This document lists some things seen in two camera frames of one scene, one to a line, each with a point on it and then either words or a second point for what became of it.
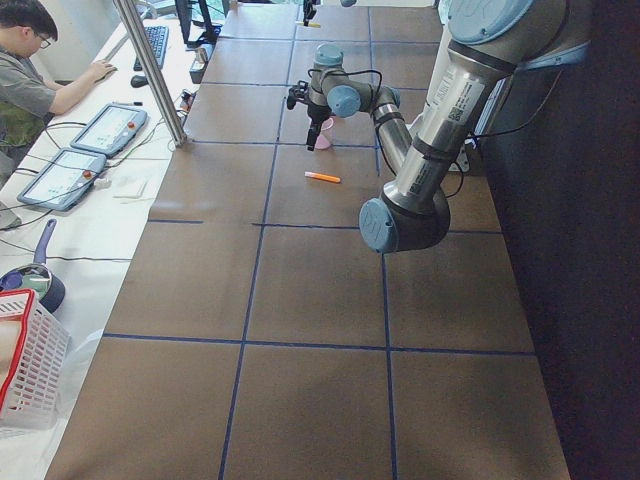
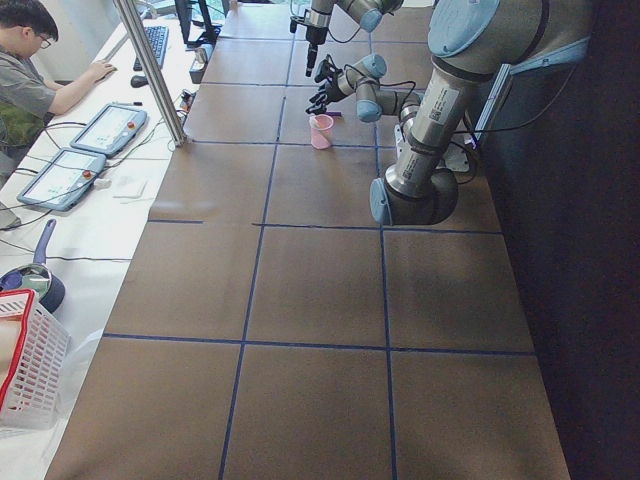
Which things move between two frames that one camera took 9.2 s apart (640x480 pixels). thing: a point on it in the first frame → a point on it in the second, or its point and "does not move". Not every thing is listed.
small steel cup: (201, 54) does not move
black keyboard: (157, 37) does not move
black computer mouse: (139, 81) does not move
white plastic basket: (34, 365) does not move
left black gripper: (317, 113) → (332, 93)
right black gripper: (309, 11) → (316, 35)
